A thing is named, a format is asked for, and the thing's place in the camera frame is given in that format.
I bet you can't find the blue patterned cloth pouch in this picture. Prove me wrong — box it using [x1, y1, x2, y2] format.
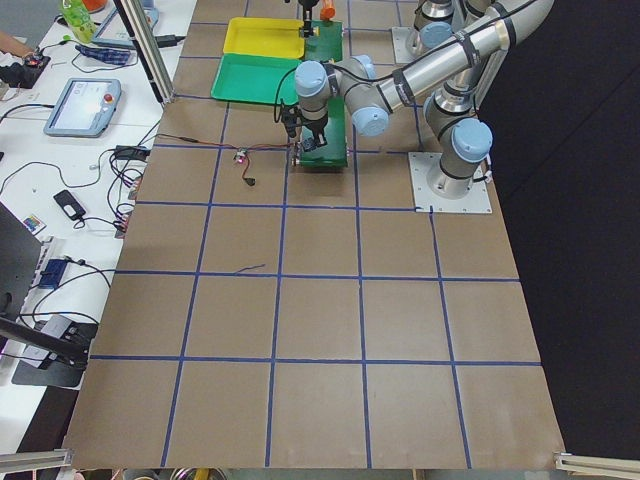
[75, 44, 131, 67]

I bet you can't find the green plastic tray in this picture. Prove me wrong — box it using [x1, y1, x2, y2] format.
[211, 53, 301, 105]

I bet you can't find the black power adapter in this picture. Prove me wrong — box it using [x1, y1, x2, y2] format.
[114, 145, 150, 161]

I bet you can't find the black smartphone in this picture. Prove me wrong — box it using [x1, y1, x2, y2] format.
[53, 190, 86, 221]

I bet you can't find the black joystick controller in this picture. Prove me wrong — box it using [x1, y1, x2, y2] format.
[1, 54, 51, 89]

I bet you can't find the blue usb hub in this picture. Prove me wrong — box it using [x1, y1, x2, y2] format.
[37, 259, 68, 290]

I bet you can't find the small motor controller board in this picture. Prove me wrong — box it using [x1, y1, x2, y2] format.
[234, 149, 249, 164]

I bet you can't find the plain orange cylinder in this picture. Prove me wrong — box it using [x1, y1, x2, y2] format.
[320, 0, 336, 21]

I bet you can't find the grey teach pendant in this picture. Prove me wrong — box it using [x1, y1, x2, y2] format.
[92, 9, 135, 50]
[43, 78, 122, 138]

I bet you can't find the black power brick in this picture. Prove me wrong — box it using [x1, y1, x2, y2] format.
[155, 34, 185, 48]

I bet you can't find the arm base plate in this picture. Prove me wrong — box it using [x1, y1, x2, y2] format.
[391, 27, 425, 64]
[408, 152, 492, 214]

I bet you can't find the green plastic bottle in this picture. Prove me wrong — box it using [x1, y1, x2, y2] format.
[59, 0, 96, 44]

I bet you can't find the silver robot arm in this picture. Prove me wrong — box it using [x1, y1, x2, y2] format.
[298, 0, 319, 38]
[275, 1, 553, 199]

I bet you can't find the green conveyor belt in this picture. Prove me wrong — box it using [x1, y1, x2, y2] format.
[292, 20, 350, 174]

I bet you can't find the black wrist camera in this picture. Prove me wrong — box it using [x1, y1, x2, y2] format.
[276, 101, 300, 139]

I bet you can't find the aluminium frame post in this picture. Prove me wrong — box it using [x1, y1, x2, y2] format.
[114, 0, 175, 105]

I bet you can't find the green push button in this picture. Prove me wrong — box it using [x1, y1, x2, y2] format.
[300, 137, 321, 152]

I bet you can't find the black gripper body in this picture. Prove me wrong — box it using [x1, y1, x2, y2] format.
[299, 2, 317, 21]
[301, 117, 328, 135]

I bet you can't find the yellow plastic tray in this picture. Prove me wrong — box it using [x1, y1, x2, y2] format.
[223, 17, 305, 59]

